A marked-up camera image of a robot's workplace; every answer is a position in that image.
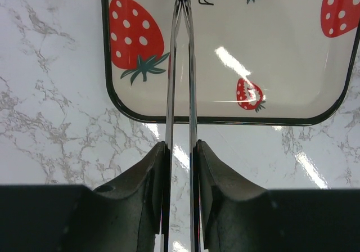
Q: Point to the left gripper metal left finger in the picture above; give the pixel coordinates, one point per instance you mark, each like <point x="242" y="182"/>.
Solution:
<point x="170" y="102"/>

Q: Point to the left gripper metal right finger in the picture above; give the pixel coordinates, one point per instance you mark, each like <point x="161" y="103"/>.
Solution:
<point x="194" y="176"/>

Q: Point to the strawberry pattern square plate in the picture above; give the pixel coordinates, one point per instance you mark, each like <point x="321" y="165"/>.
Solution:
<point x="282" y="62"/>

